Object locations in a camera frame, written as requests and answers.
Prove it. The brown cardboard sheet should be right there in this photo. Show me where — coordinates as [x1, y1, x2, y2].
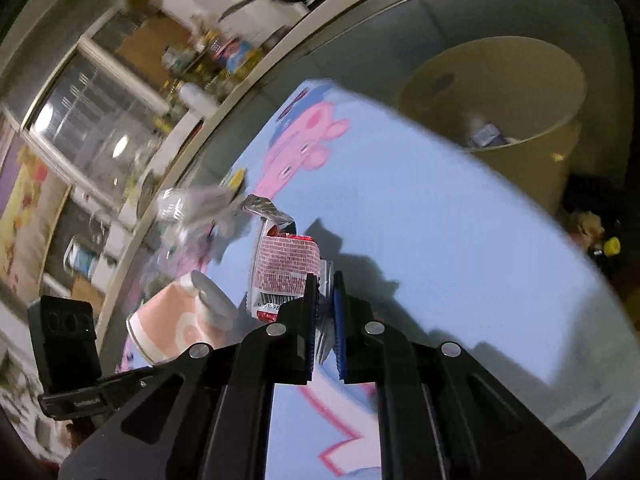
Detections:
[115, 17, 196, 76]

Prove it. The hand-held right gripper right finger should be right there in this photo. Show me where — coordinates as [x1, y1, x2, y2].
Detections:
[331, 271, 587, 480]

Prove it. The cooking oil bottle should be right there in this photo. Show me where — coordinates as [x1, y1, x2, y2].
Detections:
[219, 35, 262, 77]

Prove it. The beige plastic trash bin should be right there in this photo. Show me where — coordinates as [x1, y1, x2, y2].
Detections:
[398, 36, 587, 216]

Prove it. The cartoon pig printed blanket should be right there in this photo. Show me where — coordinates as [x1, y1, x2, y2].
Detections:
[115, 79, 626, 480]

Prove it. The wall poster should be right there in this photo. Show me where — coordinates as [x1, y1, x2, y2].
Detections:
[0, 135, 71, 286]

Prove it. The clear plastic bottle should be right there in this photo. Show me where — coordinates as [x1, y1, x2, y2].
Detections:
[155, 185, 251, 261]

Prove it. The red white snack packet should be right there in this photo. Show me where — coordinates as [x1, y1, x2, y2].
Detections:
[244, 194, 335, 363]

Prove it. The grey kitchen cabinet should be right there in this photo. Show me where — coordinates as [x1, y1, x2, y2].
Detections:
[125, 0, 633, 241]

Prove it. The blue white packet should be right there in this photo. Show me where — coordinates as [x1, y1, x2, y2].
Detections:
[470, 122, 503, 147]

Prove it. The barred kitchen window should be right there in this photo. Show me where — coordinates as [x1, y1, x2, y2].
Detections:
[22, 35, 201, 201]

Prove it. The white plastic jug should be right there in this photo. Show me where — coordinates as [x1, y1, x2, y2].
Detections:
[180, 82, 221, 116]

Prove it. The pink paper cup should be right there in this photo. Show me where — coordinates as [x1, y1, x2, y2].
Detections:
[126, 270, 236, 366]

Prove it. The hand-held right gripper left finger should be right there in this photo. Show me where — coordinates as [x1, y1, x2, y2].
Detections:
[57, 272, 321, 480]

